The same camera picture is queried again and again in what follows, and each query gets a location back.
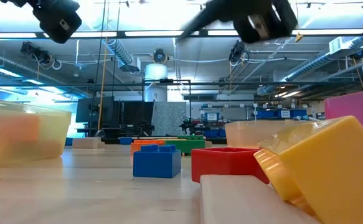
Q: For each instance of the yellow hanging tag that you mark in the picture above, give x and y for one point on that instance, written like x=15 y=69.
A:
x=299 y=37

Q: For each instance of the white round duct column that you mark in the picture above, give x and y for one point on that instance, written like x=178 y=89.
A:
x=156 y=81

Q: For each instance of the small black robot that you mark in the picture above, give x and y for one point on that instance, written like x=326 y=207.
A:
x=146 y=126
x=191 y=126

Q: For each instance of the blue storage bin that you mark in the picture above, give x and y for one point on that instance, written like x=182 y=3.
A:
x=215 y=132

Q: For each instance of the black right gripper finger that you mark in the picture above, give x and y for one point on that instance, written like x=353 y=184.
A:
x=201 y=20

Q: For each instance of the yellow plastic bin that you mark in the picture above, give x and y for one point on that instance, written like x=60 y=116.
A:
x=53 y=133

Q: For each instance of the peach plastic bin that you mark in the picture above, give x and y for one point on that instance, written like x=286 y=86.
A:
x=249 y=133

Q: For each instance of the green long toy brick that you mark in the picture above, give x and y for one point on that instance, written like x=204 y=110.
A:
x=185 y=145

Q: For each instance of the yellow toy brick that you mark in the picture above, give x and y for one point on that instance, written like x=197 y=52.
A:
x=330 y=168

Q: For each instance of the black computer monitor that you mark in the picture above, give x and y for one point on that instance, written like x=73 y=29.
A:
x=136 y=113
x=95 y=109

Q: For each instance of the red toy brick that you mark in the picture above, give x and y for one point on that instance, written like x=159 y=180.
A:
x=221 y=163

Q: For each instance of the wooden block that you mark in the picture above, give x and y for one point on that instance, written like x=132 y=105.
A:
x=249 y=202
x=87 y=143
x=208 y=144

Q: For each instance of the pink plastic bin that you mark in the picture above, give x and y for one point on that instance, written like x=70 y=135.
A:
x=355 y=109

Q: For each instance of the silver ventilation duct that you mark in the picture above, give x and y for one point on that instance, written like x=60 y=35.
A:
x=120 y=54
x=333 y=53

